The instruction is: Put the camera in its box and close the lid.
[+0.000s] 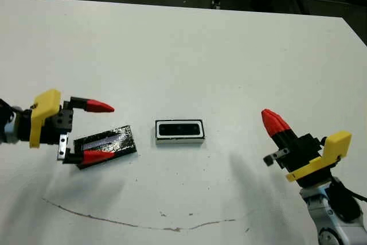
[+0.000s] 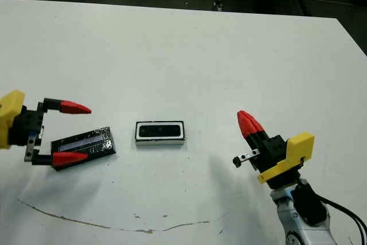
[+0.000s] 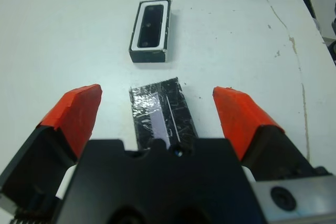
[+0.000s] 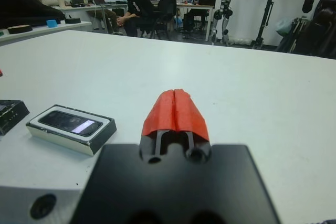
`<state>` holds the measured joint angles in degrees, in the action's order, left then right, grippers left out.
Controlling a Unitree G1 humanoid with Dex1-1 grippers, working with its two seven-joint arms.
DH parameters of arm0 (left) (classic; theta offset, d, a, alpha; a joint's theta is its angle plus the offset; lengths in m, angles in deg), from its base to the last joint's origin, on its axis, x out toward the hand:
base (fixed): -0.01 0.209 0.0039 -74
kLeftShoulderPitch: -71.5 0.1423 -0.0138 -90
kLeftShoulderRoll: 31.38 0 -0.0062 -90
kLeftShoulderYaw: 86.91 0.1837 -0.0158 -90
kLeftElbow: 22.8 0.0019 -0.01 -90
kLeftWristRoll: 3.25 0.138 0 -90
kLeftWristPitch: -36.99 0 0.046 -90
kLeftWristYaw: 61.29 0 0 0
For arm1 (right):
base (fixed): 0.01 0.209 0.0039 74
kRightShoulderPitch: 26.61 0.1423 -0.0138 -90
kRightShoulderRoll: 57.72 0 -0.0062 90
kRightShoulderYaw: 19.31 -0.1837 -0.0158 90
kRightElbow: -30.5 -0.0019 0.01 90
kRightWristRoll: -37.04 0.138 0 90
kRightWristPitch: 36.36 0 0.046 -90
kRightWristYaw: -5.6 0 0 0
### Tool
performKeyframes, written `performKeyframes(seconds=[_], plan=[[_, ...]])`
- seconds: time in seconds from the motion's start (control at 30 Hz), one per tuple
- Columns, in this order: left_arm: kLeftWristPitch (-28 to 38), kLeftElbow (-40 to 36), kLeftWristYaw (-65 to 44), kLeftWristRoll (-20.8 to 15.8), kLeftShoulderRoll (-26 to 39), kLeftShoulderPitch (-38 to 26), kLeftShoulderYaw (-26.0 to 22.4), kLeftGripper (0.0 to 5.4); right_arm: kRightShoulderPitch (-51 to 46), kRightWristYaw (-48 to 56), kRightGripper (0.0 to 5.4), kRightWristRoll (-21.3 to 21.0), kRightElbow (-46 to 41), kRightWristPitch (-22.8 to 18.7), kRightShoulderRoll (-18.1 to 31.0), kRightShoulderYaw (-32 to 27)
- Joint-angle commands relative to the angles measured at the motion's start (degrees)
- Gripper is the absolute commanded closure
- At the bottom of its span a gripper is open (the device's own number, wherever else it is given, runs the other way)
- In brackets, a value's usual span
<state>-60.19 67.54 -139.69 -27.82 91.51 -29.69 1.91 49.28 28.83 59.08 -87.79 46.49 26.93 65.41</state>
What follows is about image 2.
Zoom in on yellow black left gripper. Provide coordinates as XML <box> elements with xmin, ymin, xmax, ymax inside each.
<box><xmin>0</xmin><ymin>90</ymin><xmax>93</xmax><ymax>168</ymax></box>

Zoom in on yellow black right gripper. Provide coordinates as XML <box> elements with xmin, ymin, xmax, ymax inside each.
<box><xmin>232</xmin><ymin>110</ymin><xmax>316</xmax><ymax>189</ymax></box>

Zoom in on glossy black box lid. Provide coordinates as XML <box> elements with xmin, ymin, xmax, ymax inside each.
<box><xmin>50</xmin><ymin>126</ymin><xmax>118</xmax><ymax>172</ymax></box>

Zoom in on white camera box base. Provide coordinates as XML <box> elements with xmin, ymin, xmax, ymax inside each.
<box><xmin>134</xmin><ymin>120</ymin><xmax>186</xmax><ymax>146</ymax></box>

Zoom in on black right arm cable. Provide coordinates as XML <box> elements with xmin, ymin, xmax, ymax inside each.
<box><xmin>320</xmin><ymin>195</ymin><xmax>367</xmax><ymax>245</ymax></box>

